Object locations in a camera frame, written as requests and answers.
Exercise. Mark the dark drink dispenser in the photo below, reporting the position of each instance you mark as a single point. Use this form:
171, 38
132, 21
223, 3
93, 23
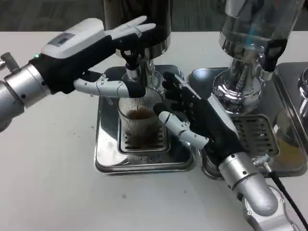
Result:
163, 14

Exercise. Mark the clear drink dispenser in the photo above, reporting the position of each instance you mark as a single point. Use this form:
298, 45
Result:
255, 24

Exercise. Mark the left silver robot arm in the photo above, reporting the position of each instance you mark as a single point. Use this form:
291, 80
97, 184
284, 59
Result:
16, 91

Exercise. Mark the chrome dispenser pedestal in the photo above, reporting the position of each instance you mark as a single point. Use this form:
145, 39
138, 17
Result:
303, 84

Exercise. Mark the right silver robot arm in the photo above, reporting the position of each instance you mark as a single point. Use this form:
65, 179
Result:
252, 187

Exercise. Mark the steel drip grid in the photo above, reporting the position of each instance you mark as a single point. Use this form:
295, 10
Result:
144, 148
257, 134

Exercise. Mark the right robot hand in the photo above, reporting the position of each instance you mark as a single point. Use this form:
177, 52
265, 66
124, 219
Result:
209, 125

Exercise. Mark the black tap lever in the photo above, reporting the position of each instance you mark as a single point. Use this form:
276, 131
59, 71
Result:
131, 59
273, 54

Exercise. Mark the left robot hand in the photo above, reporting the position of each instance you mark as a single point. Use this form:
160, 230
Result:
67, 55

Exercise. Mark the clear ribbed glass cup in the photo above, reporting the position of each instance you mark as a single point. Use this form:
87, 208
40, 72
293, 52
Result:
137, 120

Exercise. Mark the steel base tray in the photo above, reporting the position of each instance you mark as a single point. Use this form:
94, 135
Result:
288, 158
288, 81
108, 154

